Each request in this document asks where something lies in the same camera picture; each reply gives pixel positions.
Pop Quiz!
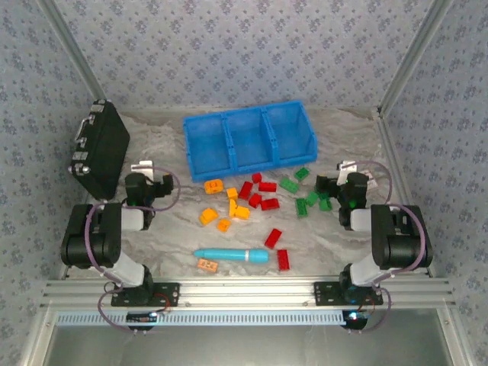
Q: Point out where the blue three-compartment bin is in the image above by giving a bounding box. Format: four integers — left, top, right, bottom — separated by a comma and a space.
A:
181, 99, 319, 183

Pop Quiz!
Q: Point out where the black hard case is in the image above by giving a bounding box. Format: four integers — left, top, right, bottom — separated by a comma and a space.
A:
68, 98, 130, 201

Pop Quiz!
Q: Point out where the teal marker pen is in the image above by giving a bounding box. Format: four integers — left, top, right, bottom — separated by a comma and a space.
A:
193, 247, 270, 265

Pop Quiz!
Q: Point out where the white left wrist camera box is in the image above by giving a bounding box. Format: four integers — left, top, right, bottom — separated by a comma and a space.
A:
130, 160, 157, 183

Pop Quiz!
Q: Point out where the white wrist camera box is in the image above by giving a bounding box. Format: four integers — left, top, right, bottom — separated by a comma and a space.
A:
337, 160, 361, 184
130, 160, 157, 183

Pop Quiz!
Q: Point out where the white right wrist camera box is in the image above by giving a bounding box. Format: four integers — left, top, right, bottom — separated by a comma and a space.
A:
337, 160, 361, 184

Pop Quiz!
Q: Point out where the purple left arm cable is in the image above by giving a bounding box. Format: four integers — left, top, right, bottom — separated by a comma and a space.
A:
85, 167, 182, 335

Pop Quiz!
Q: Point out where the silver case handle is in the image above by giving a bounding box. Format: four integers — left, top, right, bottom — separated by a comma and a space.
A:
75, 115, 95, 144

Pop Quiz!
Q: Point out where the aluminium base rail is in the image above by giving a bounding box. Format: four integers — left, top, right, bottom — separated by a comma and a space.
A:
40, 277, 457, 310

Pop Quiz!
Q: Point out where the aluminium frame post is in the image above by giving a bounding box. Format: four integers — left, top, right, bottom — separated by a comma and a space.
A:
37, 0, 107, 101
377, 0, 454, 115

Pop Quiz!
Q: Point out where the white slotted cable duct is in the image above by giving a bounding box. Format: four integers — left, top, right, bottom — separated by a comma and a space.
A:
55, 309, 346, 327

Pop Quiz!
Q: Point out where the aluminium frame leg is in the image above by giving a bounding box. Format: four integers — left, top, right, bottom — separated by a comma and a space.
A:
436, 307, 474, 366
18, 309, 58, 366

